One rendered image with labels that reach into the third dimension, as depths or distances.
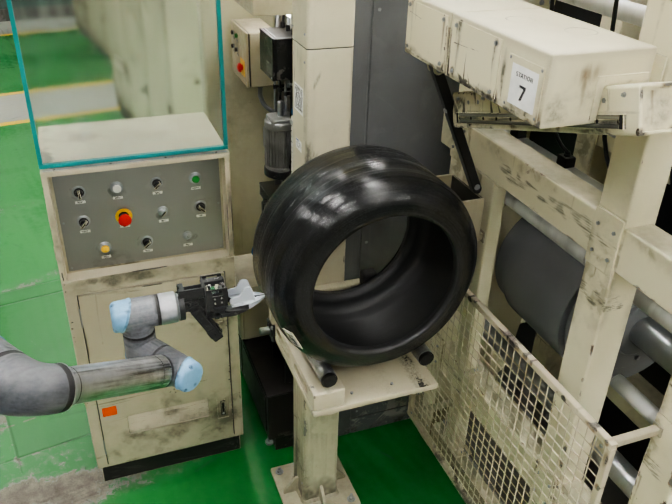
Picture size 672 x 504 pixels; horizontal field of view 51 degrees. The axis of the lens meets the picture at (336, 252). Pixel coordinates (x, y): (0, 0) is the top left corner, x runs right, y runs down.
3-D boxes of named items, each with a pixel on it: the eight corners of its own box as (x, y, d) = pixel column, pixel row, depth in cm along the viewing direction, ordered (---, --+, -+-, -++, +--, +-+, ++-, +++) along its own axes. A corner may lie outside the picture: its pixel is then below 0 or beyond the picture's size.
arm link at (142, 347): (150, 386, 167) (145, 349, 161) (120, 367, 173) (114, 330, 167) (176, 369, 172) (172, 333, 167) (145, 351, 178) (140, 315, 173)
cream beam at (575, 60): (401, 52, 185) (406, -7, 178) (485, 46, 193) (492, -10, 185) (536, 132, 136) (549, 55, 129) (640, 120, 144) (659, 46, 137)
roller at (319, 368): (291, 316, 213) (279, 311, 211) (299, 304, 212) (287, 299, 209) (331, 390, 185) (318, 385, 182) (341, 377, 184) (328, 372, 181)
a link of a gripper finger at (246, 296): (267, 286, 171) (230, 292, 168) (268, 306, 174) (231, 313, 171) (264, 279, 174) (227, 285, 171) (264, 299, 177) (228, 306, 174)
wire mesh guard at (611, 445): (406, 413, 260) (424, 248, 225) (411, 412, 260) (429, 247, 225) (553, 638, 187) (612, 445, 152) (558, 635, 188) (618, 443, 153)
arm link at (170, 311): (163, 331, 166) (158, 312, 173) (183, 327, 167) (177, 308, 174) (160, 304, 162) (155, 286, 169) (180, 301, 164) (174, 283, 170)
